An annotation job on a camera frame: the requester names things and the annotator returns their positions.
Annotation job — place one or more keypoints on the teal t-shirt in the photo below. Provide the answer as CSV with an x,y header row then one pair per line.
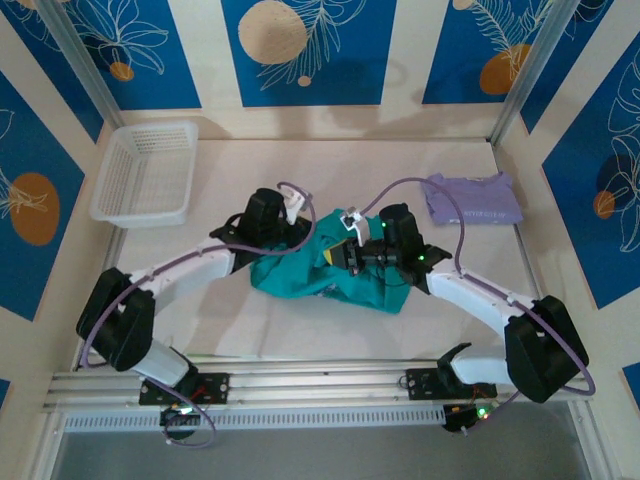
x,y
295,280

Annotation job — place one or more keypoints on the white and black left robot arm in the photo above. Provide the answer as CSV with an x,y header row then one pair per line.
x,y
180,267

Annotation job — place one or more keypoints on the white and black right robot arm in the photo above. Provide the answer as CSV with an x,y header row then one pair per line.
x,y
480,300

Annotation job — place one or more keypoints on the folded purple t-shirt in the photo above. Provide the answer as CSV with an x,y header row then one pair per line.
x,y
480,200

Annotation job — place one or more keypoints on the white table cover sheet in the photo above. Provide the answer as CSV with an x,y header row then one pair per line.
x,y
325,335

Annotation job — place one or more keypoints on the white plastic mesh basket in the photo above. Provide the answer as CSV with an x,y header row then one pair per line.
x,y
145,170

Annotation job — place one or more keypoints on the black controller board with LED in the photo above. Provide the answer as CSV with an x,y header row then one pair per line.
x,y
182,415
467,417

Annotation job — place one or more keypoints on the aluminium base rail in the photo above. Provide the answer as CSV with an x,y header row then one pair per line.
x,y
320,382

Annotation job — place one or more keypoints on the aluminium frame post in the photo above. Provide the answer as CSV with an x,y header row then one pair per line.
x,y
80,60
530,65

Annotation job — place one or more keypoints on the aluminium frame leg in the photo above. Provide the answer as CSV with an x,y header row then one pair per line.
x,y
590,440
47,450

